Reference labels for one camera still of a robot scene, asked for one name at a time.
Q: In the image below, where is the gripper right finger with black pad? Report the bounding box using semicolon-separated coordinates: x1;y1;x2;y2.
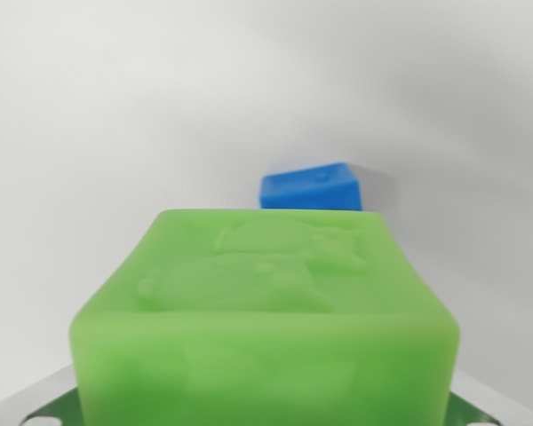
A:
447;366;533;426

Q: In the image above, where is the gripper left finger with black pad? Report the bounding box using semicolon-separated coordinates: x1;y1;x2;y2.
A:
0;365;86;426

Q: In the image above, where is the green embossed cube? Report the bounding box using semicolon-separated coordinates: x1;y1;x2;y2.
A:
68;208;462;426

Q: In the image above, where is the blue embossed cube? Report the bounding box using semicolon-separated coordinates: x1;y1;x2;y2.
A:
258;161;366;214

